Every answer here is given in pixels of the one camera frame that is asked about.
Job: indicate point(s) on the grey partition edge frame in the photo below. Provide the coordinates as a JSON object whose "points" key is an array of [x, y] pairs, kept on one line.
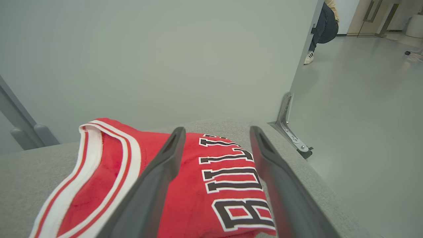
{"points": [[307, 46]]}

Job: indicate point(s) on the white bin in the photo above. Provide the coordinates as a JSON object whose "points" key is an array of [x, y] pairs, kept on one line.
{"points": [[414, 26]]}

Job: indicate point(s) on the metal partition foot bracket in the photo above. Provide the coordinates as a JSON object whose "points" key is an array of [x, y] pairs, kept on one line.
{"points": [[289, 132]]}

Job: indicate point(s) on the grey partition post with feet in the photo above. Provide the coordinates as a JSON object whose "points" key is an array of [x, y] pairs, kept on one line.
{"points": [[19, 122]]}

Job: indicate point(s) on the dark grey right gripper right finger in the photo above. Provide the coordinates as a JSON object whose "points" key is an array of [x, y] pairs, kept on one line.
{"points": [[290, 211]]}

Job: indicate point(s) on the red jersey with white sleeves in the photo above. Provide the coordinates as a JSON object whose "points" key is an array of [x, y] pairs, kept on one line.
{"points": [[185, 198]]}

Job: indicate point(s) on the person in dark trousers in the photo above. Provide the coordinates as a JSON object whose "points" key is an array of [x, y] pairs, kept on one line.
{"points": [[325, 29]]}

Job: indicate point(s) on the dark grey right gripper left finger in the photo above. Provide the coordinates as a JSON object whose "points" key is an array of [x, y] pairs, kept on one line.
{"points": [[145, 205]]}

